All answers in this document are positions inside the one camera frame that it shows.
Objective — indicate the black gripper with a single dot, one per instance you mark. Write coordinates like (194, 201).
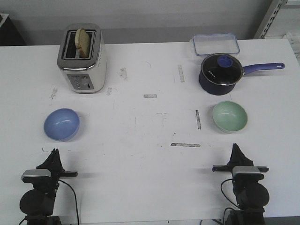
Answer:
(239, 163)
(54, 170)

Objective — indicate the blue bowl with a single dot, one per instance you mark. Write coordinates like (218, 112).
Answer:
(62, 124)

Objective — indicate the green bowl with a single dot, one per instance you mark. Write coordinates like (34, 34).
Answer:
(229, 116)

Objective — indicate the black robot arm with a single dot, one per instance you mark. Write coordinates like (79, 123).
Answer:
(251, 196)
(38, 204)

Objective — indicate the glass pot lid blue knob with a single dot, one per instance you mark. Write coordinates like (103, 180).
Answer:
(222, 69)

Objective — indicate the white and silver toaster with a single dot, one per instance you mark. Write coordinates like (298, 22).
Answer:
(84, 75)

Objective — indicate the clear plastic food container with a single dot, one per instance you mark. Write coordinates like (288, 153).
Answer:
(206, 44)

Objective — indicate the toast slice in toaster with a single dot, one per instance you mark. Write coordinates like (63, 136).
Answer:
(82, 43)

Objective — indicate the black object at left edge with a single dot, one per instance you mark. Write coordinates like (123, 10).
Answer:
(9, 35)

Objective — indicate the grey metal shelf upright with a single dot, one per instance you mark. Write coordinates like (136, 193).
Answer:
(269, 18)

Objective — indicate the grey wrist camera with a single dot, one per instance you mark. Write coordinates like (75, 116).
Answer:
(36, 176)
(247, 173)

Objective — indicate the blue saucepan with handle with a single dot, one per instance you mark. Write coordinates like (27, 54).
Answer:
(219, 90)

